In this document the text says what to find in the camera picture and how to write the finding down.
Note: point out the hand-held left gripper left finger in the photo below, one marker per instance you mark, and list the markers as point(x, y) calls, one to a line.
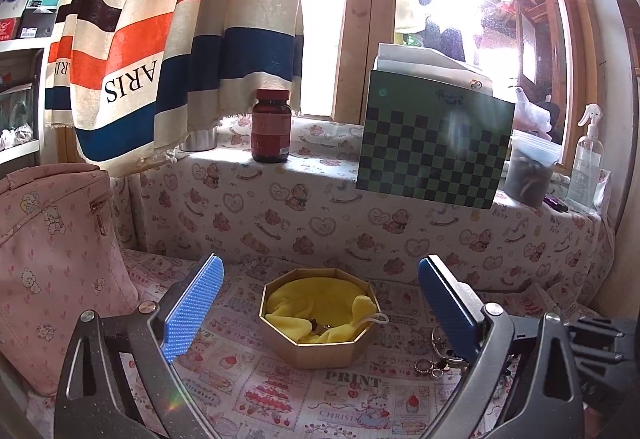
point(192, 306)

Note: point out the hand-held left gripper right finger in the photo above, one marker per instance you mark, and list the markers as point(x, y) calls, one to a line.
point(447, 314)

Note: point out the gold keyring charm bundle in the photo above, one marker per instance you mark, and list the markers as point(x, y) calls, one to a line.
point(440, 359)

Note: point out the gold octagonal box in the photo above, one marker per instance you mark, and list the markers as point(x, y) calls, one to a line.
point(310, 356)

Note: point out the yellow cloth pouch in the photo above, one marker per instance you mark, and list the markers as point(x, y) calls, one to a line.
point(315, 299)

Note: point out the bear print tablecloth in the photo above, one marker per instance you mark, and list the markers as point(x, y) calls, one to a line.
point(350, 229)

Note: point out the pink bear print bag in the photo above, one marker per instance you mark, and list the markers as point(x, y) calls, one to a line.
point(55, 259)

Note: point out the purple pen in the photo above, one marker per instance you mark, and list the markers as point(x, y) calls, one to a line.
point(556, 204)

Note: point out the green checkered box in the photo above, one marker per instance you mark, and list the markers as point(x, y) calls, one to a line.
point(435, 149)

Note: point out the metal cup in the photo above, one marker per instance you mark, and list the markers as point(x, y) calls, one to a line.
point(199, 140)

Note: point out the clear plastic tub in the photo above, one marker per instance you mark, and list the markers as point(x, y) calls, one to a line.
point(530, 169)

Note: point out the clear spray bottle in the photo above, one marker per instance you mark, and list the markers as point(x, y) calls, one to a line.
point(585, 169)

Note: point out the brown pill bottle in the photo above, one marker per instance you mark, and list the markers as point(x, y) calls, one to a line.
point(270, 129)

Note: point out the white plastic bag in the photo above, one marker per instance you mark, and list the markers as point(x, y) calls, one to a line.
point(532, 114)

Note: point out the white shelf unit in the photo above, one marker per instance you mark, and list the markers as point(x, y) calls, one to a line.
point(20, 109)

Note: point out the striped curtain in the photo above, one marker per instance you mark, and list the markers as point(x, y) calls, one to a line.
point(165, 34)

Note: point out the wooden window frame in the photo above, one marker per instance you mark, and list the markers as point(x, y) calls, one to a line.
point(360, 19)

